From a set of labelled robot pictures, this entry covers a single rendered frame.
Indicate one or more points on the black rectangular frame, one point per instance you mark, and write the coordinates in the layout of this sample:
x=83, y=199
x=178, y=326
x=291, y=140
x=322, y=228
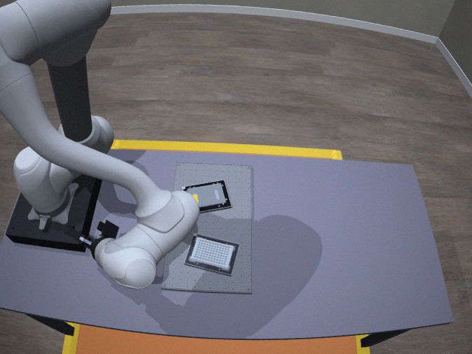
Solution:
x=215, y=207

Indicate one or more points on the dark grey rectangular frame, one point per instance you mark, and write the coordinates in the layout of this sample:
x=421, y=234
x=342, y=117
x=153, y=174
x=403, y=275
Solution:
x=227, y=272

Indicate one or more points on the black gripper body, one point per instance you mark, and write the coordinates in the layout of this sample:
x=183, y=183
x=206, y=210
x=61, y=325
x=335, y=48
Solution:
x=93, y=245

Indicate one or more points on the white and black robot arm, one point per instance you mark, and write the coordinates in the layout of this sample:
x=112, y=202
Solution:
x=61, y=33

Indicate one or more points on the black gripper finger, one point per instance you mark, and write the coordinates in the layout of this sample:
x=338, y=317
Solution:
x=83, y=239

